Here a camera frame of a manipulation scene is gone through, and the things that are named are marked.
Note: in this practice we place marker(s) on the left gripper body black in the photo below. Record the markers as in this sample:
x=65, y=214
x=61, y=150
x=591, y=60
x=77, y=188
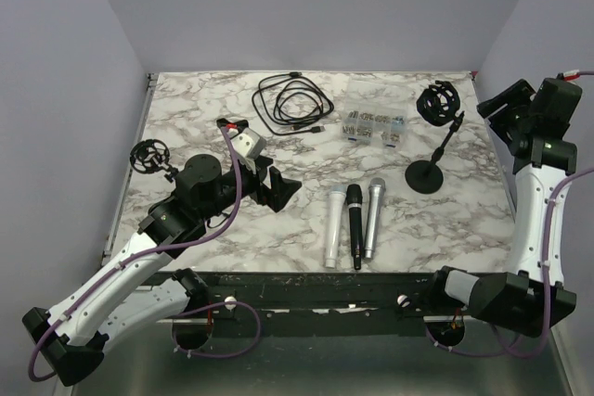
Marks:
x=251, y=186

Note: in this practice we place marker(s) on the black tripod mic stand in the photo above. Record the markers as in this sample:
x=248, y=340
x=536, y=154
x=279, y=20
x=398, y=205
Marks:
x=151, y=157

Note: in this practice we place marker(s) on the clear plastic screw box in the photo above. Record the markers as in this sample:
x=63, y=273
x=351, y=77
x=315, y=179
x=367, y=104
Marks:
x=374, y=114

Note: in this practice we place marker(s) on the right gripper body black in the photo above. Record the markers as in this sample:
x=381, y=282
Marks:
x=510, y=122

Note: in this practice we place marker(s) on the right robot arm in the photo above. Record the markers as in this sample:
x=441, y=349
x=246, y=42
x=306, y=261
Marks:
x=529, y=296

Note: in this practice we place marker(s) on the white microphone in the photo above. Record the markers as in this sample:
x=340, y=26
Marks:
x=336, y=198

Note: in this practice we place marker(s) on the black round-base mic stand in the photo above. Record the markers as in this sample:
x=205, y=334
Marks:
x=226, y=125

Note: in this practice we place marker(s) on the black microphone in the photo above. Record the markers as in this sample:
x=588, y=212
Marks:
x=354, y=204

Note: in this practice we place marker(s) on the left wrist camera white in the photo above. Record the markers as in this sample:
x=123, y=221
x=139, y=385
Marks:
x=248, y=146

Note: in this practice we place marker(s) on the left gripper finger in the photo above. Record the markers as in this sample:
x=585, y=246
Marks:
x=281, y=190
x=261, y=164

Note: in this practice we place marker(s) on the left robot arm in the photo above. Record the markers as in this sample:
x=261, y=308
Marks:
x=75, y=335

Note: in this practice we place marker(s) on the grey microphone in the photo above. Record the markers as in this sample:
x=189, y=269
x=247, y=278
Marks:
x=376, y=191

